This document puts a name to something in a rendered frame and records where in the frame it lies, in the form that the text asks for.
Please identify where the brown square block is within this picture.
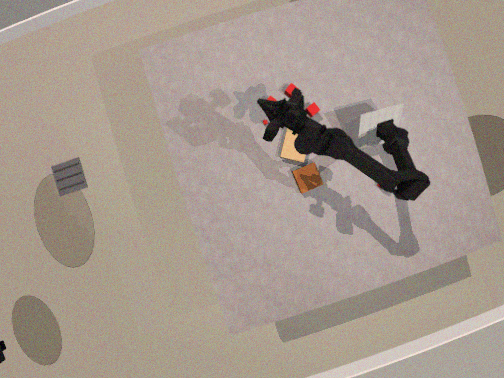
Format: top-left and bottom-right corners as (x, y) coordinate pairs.
(292, 162), (324, 194)

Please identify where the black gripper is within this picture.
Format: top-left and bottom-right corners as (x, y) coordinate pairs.
(257, 98), (309, 142)

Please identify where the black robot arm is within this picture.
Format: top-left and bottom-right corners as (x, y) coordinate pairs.
(285, 93), (430, 201)

